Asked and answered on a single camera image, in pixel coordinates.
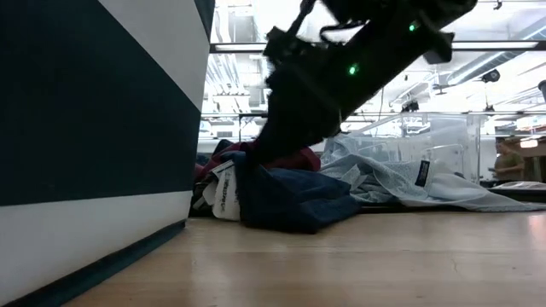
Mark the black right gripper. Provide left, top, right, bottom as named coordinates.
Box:
left=251, top=63, right=342, bottom=165

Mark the maroon cloth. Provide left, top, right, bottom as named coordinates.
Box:
left=194, top=140, right=322, bottom=180

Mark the dark navy towel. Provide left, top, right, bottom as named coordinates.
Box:
left=232, top=151, right=363, bottom=235

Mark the black cloth with white print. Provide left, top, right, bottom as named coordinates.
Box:
left=189, top=159, right=242, bottom=222

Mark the light blue shirt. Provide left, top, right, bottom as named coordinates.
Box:
left=319, top=136, right=546, bottom=213

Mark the clear plastic bin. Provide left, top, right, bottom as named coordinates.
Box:
left=340, top=113, right=487, bottom=184

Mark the person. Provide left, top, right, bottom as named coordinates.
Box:
left=488, top=138, right=526, bottom=182

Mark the white fabric bundle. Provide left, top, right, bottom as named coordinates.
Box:
left=497, top=181, right=546, bottom=192

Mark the black overhead light beam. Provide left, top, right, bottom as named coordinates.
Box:
left=208, top=41, right=546, bottom=53

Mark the black aluminium table frame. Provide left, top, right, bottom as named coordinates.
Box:
left=479, top=187, right=546, bottom=201

